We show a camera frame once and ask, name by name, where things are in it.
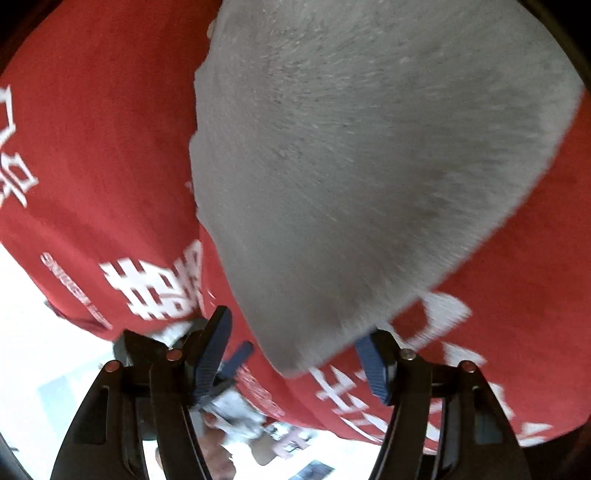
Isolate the grey knitted small garment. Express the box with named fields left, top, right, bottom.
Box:
left=189, top=1, right=583, bottom=377

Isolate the person's left hand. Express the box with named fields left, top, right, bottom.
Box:
left=190, top=411, right=236, bottom=480

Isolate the white grey patterned cloth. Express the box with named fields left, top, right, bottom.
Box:
left=156, top=322, right=270, bottom=444

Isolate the red blanket with white print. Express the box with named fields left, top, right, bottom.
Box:
left=184, top=87, right=591, bottom=455

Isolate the red pillow with white print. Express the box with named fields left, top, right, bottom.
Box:
left=1, top=1, right=219, bottom=340

